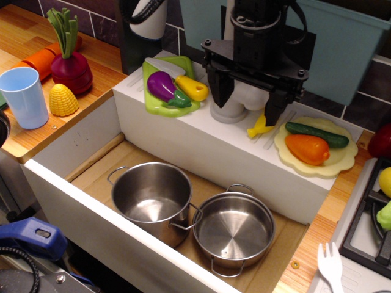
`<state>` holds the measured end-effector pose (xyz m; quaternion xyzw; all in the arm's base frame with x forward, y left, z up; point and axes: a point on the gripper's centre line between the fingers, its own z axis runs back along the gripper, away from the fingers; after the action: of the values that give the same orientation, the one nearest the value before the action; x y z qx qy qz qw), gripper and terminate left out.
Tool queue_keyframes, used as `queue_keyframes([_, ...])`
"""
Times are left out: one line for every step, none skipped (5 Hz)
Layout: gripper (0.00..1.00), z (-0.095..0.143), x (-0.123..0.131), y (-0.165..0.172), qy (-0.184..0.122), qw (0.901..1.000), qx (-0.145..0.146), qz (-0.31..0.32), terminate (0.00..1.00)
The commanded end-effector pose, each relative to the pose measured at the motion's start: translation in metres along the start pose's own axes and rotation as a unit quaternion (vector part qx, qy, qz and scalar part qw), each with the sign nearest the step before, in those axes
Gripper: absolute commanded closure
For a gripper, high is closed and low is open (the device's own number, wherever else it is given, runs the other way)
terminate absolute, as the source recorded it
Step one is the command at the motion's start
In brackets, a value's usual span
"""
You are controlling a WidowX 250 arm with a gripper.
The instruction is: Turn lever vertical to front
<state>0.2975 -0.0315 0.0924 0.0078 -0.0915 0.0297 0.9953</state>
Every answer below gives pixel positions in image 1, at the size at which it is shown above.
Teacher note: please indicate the light green toy vegetable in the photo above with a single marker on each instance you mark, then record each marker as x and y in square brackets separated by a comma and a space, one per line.
[383, 217]

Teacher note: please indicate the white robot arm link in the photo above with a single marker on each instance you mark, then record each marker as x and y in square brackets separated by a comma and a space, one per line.
[153, 27]

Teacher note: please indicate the blue clamp handle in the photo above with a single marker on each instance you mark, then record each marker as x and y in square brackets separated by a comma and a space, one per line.
[35, 237]

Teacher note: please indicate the grey toy faucet with lever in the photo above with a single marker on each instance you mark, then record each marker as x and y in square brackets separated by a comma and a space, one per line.
[244, 98]

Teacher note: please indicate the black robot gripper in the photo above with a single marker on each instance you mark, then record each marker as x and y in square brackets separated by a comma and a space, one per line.
[255, 56]

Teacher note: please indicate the toy knife yellow handle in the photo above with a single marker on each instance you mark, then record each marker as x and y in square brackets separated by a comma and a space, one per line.
[194, 89]

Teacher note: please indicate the green plastic cutting board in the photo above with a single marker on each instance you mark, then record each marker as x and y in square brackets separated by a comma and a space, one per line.
[156, 106]

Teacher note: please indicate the yellow toy lemon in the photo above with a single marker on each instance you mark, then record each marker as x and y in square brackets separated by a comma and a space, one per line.
[384, 181]

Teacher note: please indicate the orange wooden toy carrot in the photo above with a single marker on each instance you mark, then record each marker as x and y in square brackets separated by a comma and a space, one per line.
[50, 61]

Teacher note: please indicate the black toy stove grate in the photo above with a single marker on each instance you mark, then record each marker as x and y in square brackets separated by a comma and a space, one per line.
[365, 241]

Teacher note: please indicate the teal plastic bin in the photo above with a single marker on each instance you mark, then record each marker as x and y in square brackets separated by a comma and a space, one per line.
[348, 35]

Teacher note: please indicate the green toy cucumber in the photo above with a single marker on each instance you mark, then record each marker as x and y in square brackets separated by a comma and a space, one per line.
[332, 139]

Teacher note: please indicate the red toy beet with leaves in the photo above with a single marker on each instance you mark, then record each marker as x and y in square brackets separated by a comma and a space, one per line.
[66, 29]

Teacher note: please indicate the shallow stainless steel pan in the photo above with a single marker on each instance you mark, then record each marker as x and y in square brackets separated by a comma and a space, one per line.
[234, 230]

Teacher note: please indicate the pale yellow scalloped plate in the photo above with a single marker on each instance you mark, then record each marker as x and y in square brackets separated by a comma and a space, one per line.
[340, 158]

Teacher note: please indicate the white toy sink unit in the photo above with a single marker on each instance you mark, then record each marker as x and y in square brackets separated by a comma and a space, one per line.
[219, 155]

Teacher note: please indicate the yellow toy corn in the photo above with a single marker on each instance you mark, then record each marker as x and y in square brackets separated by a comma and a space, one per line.
[62, 101]

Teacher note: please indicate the purple toy eggplant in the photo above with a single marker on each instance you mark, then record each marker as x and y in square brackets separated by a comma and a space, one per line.
[161, 85]

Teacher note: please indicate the white plastic fork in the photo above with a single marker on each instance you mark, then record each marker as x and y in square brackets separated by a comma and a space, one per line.
[330, 265]

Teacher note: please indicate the tall stainless steel pot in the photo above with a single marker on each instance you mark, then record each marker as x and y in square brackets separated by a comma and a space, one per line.
[156, 197]

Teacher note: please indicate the yellow toy banana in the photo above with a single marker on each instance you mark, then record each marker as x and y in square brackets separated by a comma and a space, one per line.
[259, 127]

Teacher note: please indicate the light blue plastic cup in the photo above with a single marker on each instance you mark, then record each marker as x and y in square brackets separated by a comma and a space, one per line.
[22, 89]

